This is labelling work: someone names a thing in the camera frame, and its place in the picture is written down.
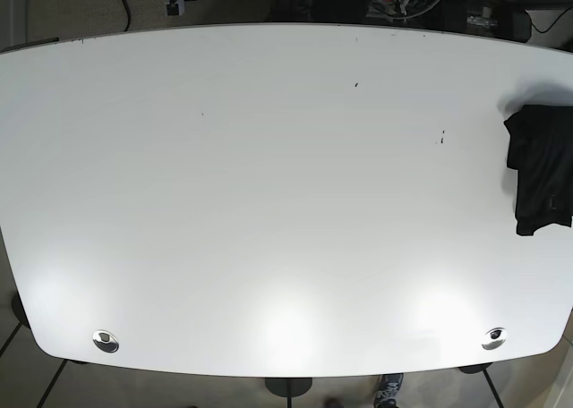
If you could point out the chrome table grommet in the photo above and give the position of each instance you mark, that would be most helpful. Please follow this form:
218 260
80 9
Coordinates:
105 341
494 338

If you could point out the plain black T-shirt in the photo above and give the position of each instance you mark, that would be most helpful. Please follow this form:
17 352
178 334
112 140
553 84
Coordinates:
540 151

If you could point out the right chrome table grommet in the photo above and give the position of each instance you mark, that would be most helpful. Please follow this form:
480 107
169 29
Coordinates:
494 338

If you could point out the black table base foot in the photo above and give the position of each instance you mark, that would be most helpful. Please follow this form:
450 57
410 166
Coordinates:
288 387

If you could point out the left chrome table grommet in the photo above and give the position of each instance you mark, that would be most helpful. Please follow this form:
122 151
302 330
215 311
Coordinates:
105 341

